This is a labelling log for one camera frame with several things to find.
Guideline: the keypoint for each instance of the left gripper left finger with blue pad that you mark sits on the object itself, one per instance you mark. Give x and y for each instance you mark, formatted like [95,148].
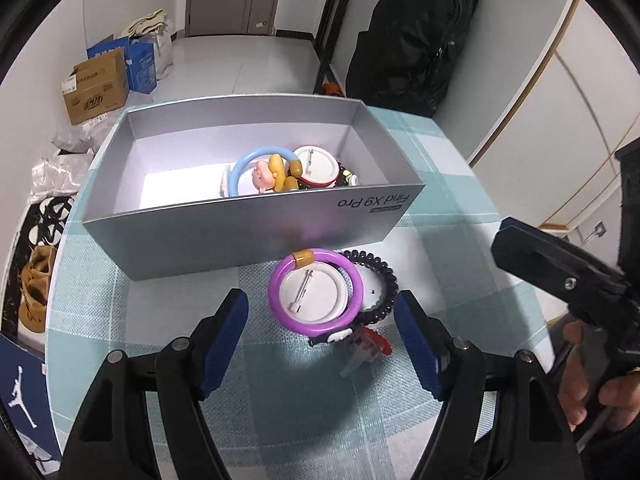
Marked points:
[214,341]

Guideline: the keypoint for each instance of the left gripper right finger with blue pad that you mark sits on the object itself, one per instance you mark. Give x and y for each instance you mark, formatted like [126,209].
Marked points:
[426,341]

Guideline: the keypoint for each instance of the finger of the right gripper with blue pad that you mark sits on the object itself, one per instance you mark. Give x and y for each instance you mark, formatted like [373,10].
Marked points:
[545,232]
[591,289]

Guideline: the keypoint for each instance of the small red clear charm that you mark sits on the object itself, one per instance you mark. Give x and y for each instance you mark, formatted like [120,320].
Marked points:
[364,346]

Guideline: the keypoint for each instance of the white pin badge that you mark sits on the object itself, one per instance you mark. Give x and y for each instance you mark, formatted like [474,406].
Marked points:
[315,294]

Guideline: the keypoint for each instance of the pink pig toy charm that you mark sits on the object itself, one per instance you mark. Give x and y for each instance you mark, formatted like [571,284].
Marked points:
[276,174]

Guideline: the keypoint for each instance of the red rimmed pin badge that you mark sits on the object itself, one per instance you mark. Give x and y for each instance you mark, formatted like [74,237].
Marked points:
[320,167]

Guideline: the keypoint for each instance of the teal plaid tablecloth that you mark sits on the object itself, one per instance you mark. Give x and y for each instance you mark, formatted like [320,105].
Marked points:
[286,409]

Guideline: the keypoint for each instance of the grey open phone box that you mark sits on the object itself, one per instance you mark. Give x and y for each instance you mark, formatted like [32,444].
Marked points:
[172,193]

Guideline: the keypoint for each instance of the tan suede boot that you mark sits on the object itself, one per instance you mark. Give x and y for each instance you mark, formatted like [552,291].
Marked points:
[35,281]

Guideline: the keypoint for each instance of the blue Jordan shoe box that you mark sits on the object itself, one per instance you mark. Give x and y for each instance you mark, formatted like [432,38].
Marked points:
[24,393]

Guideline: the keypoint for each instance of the black white sneaker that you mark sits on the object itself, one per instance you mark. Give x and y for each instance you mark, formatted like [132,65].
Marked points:
[45,222]

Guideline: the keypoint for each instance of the silver plastic parcel bag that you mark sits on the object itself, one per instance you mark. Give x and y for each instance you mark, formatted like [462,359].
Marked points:
[59,176]

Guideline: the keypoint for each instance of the black backpack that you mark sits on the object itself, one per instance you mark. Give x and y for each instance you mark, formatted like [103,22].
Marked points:
[404,61]

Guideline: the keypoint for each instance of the grey plastic parcel bag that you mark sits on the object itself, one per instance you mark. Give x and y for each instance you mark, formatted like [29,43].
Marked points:
[87,136]

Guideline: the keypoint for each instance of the orange black tool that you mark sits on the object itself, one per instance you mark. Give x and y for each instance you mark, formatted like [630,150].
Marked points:
[331,89]

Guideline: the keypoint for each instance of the brown cardboard box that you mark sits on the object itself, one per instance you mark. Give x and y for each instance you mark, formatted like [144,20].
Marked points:
[96,86]

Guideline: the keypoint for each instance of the blue cardboard box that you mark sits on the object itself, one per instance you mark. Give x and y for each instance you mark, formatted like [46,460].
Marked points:
[139,59]

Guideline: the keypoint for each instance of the beige tote bag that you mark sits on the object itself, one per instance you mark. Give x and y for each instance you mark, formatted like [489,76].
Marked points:
[156,29]

